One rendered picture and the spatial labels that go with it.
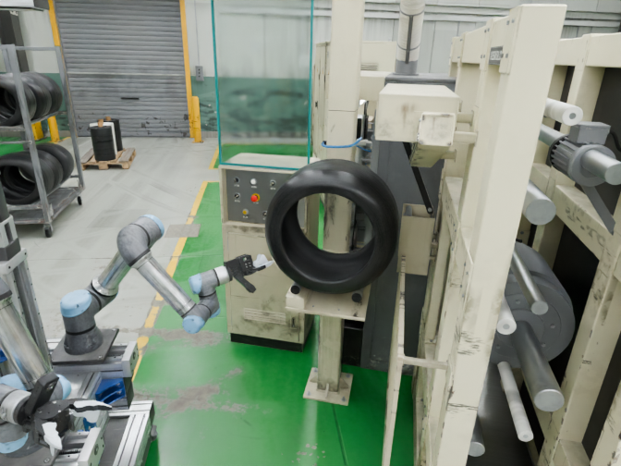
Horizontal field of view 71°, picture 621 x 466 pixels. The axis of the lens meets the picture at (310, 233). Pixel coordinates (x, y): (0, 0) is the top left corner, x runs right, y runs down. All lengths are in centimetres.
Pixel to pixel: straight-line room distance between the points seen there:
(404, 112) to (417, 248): 89
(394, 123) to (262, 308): 183
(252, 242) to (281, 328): 64
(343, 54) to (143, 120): 944
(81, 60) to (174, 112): 218
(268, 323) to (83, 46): 934
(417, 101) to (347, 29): 73
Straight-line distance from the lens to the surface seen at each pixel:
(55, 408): 130
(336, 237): 223
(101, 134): 816
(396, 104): 143
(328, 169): 177
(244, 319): 304
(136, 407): 251
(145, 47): 1111
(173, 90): 1104
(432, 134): 134
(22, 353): 148
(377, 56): 527
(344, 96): 207
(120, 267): 196
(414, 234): 212
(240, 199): 272
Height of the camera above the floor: 188
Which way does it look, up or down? 22 degrees down
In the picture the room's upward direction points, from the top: 2 degrees clockwise
